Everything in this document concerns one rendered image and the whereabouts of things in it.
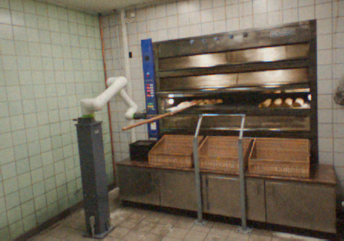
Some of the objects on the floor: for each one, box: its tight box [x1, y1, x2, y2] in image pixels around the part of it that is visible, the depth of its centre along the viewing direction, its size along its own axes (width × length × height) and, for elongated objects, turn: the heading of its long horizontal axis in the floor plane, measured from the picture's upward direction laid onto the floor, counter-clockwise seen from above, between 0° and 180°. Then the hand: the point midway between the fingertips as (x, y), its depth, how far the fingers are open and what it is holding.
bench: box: [116, 157, 336, 241], centre depth 334 cm, size 56×242×58 cm
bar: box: [147, 114, 253, 235], centre depth 319 cm, size 31×127×118 cm
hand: (154, 115), depth 323 cm, fingers open, 13 cm apart
